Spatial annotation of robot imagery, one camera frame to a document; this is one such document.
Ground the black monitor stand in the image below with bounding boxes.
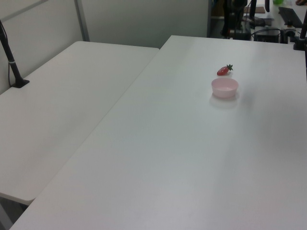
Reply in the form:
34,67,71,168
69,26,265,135
248,0,259,24

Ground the black camera pole with clamp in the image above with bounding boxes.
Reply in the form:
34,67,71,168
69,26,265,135
0,20,31,89
293,13,307,51

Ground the grey metal frame post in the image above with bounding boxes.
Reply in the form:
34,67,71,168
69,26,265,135
73,0,91,42

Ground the pink plastic bowl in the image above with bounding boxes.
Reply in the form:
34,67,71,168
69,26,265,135
211,77,239,99

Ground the black upright stand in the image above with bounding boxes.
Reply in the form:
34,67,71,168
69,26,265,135
221,0,243,39

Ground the white side table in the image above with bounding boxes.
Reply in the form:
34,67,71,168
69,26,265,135
0,41,161,206

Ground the black electronics box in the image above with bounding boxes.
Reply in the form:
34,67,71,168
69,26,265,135
253,28,282,44

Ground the black keyboard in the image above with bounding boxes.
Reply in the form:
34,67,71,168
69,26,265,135
278,6,304,28

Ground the red toy strawberry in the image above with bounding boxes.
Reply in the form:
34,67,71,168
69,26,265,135
216,63,234,77

